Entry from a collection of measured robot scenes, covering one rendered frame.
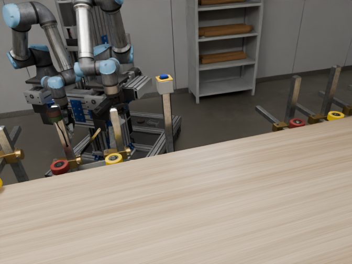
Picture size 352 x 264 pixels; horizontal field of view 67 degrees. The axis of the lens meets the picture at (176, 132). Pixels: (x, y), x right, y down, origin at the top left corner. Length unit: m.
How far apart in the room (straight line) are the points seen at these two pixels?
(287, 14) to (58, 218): 4.17
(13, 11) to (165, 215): 1.30
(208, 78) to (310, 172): 3.22
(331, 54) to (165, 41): 2.85
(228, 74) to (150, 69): 1.24
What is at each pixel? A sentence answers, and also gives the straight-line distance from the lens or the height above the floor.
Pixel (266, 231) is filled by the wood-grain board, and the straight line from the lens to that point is 0.98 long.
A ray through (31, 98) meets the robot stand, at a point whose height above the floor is 0.95.
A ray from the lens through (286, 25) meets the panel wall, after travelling 4.65.
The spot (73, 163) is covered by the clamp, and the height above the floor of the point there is 0.85.
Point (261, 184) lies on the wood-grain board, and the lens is 1.14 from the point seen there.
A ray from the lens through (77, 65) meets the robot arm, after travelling 1.45.
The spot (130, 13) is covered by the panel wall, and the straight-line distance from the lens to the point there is 3.86.
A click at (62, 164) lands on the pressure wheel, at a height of 0.90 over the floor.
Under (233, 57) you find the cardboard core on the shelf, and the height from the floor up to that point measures 0.57.
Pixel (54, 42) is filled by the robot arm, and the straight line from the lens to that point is 1.78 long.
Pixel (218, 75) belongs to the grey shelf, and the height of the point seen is 0.22.
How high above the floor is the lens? 1.65
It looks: 31 degrees down
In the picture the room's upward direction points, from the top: 4 degrees counter-clockwise
